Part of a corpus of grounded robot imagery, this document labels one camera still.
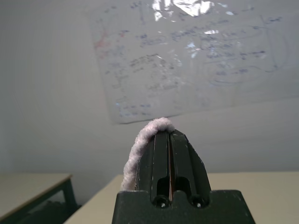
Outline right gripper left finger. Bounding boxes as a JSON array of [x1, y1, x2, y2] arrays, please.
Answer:
[[136, 130, 169, 207]]

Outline pink towel with white trim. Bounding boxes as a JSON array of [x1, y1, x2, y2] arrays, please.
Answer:
[[121, 117, 175, 191]]

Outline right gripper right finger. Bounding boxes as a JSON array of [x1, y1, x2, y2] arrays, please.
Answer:
[[170, 129, 212, 208]]

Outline beige side table black legs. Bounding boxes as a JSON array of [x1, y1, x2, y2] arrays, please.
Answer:
[[0, 173, 79, 224]]

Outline black foam floor mat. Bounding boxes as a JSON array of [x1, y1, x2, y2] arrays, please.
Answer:
[[21, 200, 81, 224]]

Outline white scribbled whiteboard sheet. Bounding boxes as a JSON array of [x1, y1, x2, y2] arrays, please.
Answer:
[[90, 0, 299, 126]]

